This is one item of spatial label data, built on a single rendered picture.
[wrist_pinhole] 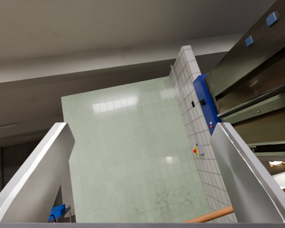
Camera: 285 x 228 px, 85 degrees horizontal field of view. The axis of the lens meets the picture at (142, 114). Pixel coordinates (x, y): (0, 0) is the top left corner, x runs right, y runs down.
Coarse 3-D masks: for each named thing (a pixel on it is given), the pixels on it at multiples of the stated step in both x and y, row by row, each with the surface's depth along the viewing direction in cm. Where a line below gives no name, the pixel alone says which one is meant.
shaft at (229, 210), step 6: (222, 210) 80; (228, 210) 80; (204, 216) 79; (210, 216) 78; (216, 216) 78; (222, 216) 79; (186, 222) 77; (192, 222) 77; (198, 222) 77; (204, 222) 78
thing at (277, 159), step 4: (256, 156) 84; (260, 156) 82; (264, 156) 80; (268, 156) 77; (272, 156) 75; (276, 156) 73; (280, 156) 71; (284, 156) 69; (260, 160) 82; (264, 160) 79; (268, 160) 77; (272, 160) 75; (276, 160) 73; (280, 160) 71; (284, 160) 69
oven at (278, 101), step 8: (208, 80) 138; (208, 88) 141; (216, 96) 134; (272, 96) 91; (280, 96) 79; (216, 104) 134; (256, 104) 94; (264, 104) 89; (272, 104) 84; (280, 104) 80; (216, 112) 137; (240, 112) 108; (248, 112) 102; (256, 112) 95; (264, 112) 90; (224, 120) 128; (232, 120) 119; (240, 120) 110; (272, 168) 121; (280, 168) 121
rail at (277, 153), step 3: (255, 153) 85; (258, 153) 83; (261, 153) 81; (264, 153) 79; (267, 153) 77; (270, 153) 76; (273, 153) 74; (276, 153) 72; (279, 153) 71; (282, 153) 70
